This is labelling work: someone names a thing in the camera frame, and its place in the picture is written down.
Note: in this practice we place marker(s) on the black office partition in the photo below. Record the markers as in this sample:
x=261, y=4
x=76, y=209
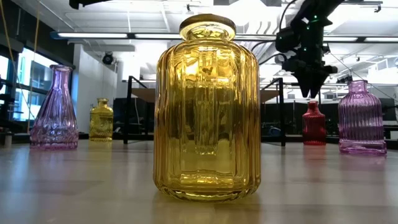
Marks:
x=292, y=118

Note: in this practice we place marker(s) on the small grey cylinder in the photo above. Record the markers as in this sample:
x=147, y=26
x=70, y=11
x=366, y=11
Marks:
x=7, y=140

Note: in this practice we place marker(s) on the wooden shelf with black legs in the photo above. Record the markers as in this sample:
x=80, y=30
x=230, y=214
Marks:
x=143, y=95

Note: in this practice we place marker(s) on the purple conical glass vase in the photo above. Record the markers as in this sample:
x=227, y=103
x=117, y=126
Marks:
x=54, y=124

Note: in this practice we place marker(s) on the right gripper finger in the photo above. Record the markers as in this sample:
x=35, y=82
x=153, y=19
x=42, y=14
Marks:
x=316, y=82
x=304, y=82

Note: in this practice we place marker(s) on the red ribbed glass bottle vase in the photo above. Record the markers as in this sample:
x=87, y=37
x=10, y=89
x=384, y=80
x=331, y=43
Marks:
x=314, y=127

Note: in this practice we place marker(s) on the black office desk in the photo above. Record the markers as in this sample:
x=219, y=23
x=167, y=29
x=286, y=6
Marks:
x=391, y=129

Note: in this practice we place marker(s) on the long ceiling light bar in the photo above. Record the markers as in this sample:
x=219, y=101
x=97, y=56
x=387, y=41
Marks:
x=93, y=35

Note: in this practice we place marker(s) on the purple ribbed glass bottle vase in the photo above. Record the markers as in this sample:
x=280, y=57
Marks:
x=362, y=124

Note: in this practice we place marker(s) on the large window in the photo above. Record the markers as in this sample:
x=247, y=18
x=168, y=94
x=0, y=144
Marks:
x=23, y=68

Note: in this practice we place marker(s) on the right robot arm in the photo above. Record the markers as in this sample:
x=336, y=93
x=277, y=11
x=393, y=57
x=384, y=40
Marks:
x=314, y=9

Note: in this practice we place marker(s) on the black ceiling rail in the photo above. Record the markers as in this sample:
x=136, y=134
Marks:
x=367, y=2

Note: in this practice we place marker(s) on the small yellow embossed glass vase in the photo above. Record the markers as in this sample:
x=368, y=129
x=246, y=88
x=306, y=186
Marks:
x=101, y=124

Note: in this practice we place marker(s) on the black ceiling spotlight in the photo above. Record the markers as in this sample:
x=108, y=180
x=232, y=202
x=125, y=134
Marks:
x=343, y=79
x=108, y=58

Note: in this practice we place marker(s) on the large yellow ribbed glass vase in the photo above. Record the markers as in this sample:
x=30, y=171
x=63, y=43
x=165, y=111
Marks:
x=206, y=124

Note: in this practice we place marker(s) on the black computer monitor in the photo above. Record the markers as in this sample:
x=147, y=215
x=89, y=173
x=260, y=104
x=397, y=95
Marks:
x=391, y=109

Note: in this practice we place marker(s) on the blue round object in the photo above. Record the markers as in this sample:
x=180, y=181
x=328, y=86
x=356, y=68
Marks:
x=275, y=131

